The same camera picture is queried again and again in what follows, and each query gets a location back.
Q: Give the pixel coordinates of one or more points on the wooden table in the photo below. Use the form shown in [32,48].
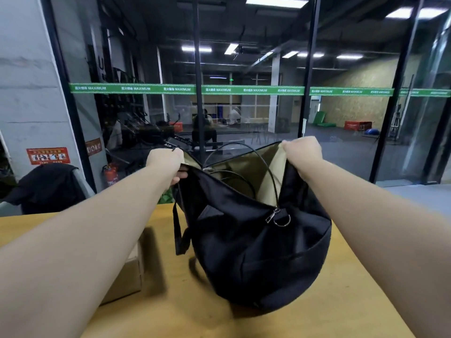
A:
[176,313]

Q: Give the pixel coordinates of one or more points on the green glass marking strip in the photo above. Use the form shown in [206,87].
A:
[246,90]

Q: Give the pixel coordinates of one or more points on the brown cardboard box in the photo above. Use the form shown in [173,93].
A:
[127,278]

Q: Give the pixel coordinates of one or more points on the grey chair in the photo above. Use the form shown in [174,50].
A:
[84,186]

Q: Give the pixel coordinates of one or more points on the red gym box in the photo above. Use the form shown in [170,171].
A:
[356,125]

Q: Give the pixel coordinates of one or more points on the green leafy plant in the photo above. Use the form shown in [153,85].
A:
[165,197]

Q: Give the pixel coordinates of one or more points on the small orange door sign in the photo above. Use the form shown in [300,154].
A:
[94,147]

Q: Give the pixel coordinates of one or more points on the person's left forearm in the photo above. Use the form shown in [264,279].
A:
[70,260]

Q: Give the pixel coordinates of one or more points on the person's right hand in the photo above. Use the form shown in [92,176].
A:
[304,154]

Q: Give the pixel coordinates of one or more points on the red fire extinguisher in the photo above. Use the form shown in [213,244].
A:
[111,177]

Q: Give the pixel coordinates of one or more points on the black exercise machine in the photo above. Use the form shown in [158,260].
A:
[148,131]

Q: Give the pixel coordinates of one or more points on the black fabric bag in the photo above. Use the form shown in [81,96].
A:
[253,256]

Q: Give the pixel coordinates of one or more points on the green gym mat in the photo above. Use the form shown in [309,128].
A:
[320,118]

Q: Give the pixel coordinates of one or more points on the blue balance ball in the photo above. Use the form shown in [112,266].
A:
[371,131]

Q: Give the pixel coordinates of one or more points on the person's right forearm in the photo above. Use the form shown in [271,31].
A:
[387,235]

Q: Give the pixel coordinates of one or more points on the person's left hand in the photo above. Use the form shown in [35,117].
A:
[165,163]

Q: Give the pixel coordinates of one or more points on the orange wall safety sign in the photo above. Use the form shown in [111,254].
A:
[47,155]

